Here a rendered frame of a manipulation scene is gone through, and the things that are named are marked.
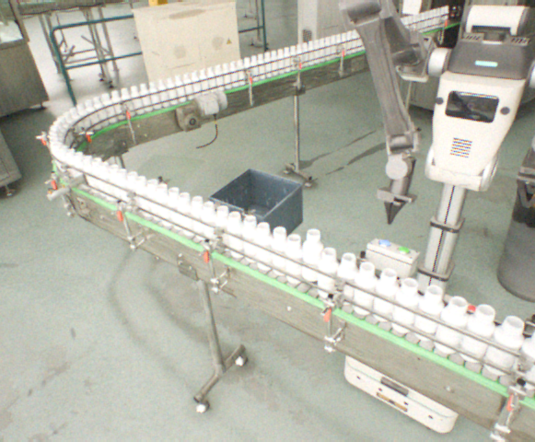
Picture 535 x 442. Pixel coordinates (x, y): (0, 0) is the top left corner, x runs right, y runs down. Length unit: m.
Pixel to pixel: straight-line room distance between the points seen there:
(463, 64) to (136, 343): 2.13
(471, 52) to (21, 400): 2.54
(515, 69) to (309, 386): 1.65
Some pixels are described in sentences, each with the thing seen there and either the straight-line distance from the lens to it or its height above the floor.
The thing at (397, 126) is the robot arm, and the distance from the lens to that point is 1.18.
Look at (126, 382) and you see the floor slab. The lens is 2.45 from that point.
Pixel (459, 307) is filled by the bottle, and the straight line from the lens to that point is 1.13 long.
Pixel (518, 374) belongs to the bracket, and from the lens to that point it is 1.12.
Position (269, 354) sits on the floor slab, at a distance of 2.37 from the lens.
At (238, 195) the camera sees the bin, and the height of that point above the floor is 0.85.
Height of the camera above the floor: 1.93
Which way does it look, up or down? 35 degrees down
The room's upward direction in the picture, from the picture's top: 4 degrees counter-clockwise
